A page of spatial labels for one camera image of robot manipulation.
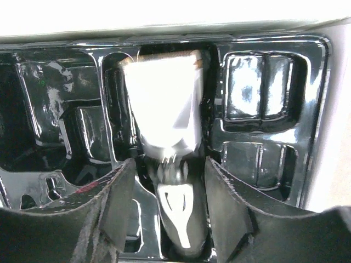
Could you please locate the black plastic tray insert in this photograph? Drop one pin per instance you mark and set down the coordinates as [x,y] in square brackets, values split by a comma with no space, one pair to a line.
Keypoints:
[66,121]

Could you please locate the silver hair clipper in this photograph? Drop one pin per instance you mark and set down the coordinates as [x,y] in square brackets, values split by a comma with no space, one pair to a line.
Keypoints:
[165,91]

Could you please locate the white cardboard box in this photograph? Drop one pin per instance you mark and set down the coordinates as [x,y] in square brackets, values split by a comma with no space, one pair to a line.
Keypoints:
[330,184]

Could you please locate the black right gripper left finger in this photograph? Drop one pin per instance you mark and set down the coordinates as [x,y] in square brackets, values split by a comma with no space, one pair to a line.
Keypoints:
[89,225]

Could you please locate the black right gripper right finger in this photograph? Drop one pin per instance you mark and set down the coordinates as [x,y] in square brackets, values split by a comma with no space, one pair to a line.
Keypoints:
[249,226]

